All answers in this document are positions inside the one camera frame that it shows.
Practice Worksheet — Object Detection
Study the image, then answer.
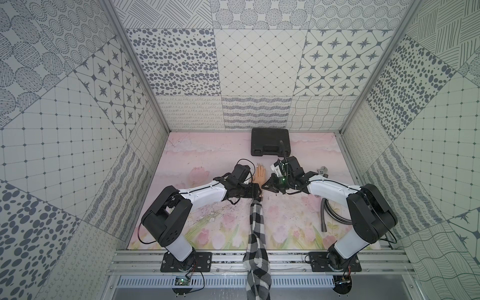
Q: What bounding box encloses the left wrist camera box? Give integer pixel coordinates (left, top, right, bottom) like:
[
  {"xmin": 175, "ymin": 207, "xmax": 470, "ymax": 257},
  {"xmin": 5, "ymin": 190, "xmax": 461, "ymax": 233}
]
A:
[{"xmin": 228, "ymin": 164, "xmax": 251, "ymax": 185}]

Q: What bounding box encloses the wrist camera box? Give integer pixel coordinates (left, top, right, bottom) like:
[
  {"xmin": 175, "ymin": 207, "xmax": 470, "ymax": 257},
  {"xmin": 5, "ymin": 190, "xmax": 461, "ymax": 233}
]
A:
[
  {"xmin": 271, "ymin": 156, "xmax": 305, "ymax": 178},
  {"xmin": 228, "ymin": 164, "xmax": 251, "ymax": 185}
]

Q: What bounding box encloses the orange handled adjustable wrench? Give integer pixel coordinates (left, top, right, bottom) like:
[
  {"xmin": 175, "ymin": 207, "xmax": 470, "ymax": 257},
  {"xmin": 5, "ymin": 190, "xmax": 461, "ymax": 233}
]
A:
[{"xmin": 317, "ymin": 166, "xmax": 329, "ymax": 178}]

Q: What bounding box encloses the mannequin hand with glitter nails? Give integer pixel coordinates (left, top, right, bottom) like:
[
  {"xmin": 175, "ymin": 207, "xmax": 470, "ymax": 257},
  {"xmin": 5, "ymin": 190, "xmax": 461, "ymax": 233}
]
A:
[{"xmin": 252, "ymin": 164, "xmax": 267, "ymax": 188}]

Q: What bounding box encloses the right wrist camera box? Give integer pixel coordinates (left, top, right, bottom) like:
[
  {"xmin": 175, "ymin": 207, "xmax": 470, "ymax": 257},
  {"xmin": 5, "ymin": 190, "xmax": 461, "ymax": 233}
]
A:
[{"xmin": 271, "ymin": 156, "xmax": 305, "ymax": 178}]

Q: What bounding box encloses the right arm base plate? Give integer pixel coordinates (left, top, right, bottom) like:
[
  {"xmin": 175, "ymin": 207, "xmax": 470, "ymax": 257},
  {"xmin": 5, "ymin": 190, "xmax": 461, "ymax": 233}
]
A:
[{"xmin": 307, "ymin": 251, "xmax": 362, "ymax": 272}]

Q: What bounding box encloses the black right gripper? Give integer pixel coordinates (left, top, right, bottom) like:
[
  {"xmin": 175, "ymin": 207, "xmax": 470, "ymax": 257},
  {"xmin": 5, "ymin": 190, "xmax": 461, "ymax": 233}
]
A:
[{"xmin": 260, "ymin": 173, "xmax": 294, "ymax": 195}]

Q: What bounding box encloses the black plastic tool case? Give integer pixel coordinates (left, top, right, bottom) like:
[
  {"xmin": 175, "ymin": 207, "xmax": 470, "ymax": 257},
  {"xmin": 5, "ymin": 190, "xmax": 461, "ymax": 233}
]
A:
[{"xmin": 251, "ymin": 127, "xmax": 291, "ymax": 157}]

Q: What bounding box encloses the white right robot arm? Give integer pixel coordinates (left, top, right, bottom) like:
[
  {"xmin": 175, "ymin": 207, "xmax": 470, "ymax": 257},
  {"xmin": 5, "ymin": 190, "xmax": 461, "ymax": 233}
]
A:
[{"xmin": 262, "ymin": 172, "xmax": 398, "ymax": 271}]

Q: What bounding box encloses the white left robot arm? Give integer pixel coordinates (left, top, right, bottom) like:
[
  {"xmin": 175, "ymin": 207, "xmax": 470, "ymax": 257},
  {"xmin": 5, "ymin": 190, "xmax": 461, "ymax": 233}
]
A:
[{"xmin": 141, "ymin": 177, "xmax": 261, "ymax": 269}]

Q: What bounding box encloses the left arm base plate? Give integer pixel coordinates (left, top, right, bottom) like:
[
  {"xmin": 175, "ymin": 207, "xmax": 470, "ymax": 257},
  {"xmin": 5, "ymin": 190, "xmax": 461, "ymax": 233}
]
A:
[{"xmin": 161, "ymin": 251, "xmax": 213, "ymax": 273}]

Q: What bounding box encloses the black white plaid sleeve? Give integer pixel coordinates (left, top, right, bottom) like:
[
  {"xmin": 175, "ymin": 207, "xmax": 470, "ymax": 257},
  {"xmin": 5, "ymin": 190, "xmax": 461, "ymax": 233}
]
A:
[{"xmin": 243, "ymin": 198, "xmax": 272, "ymax": 300}]

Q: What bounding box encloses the grey coiled hose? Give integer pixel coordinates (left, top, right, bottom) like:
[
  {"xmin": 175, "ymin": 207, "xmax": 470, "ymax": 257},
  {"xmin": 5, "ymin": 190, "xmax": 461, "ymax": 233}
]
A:
[{"xmin": 320, "ymin": 197, "xmax": 353, "ymax": 233}]

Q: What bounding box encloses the aluminium mounting rail frame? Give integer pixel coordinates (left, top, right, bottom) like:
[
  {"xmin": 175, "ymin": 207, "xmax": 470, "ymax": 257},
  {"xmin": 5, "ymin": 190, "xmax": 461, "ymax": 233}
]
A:
[{"xmin": 99, "ymin": 249, "xmax": 427, "ymax": 300}]

